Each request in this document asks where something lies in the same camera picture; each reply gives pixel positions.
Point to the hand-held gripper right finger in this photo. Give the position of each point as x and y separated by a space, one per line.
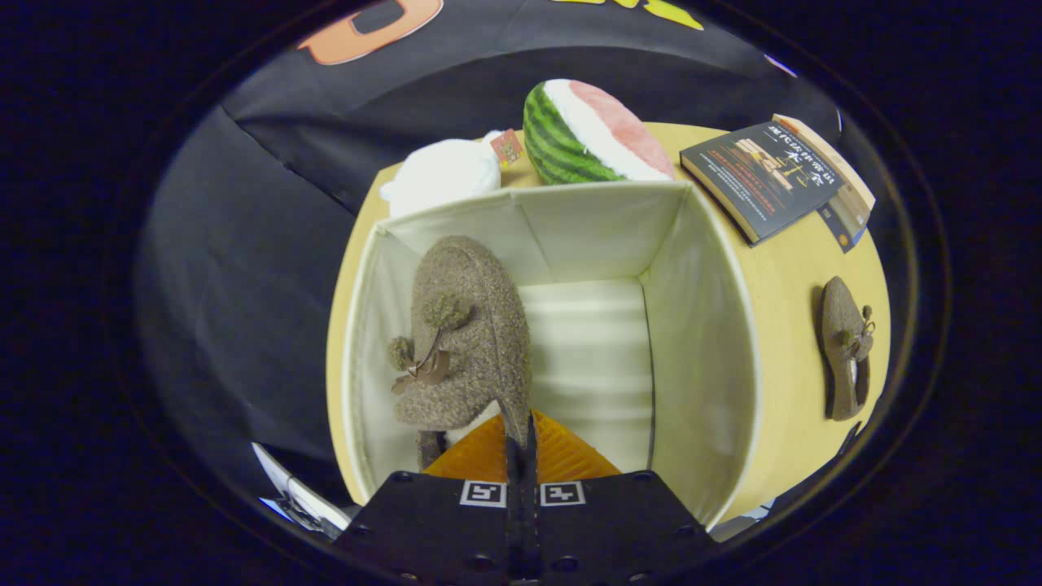
610 529

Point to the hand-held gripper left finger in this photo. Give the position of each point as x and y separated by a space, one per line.
440 529

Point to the brown fuzzy shoe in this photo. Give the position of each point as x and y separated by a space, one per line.
842 342
476 325

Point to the cream fabric storage box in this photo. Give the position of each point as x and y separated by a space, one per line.
594 236

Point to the white plush toy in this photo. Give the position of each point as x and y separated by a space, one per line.
444 175

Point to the blue cover book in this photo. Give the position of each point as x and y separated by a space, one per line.
842 232

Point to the black paperback book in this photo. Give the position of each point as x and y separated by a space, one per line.
753 175

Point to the watermelon slice plush toy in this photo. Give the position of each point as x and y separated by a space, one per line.
570 134

